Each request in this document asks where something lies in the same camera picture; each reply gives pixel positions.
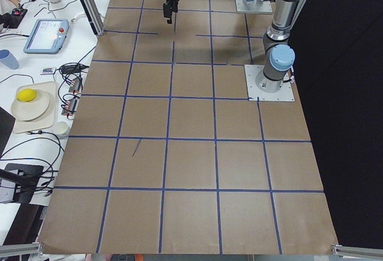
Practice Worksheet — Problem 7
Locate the blue teach pendant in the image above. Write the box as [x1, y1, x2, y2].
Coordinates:
[23, 19, 69, 54]

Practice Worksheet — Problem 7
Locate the yellow lemon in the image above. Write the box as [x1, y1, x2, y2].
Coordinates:
[17, 88, 37, 102]

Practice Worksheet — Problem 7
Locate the blue plastic cup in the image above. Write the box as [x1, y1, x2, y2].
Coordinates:
[0, 49, 19, 69]

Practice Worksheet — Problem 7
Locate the beige plate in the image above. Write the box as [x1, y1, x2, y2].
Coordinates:
[11, 90, 50, 121]

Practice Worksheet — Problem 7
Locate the aluminium frame post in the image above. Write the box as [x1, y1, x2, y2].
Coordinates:
[80, 0, 105, 37]

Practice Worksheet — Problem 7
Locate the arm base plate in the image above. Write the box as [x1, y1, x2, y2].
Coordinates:
[235, 0, 273, 15]
[244, 65, 295, 102]

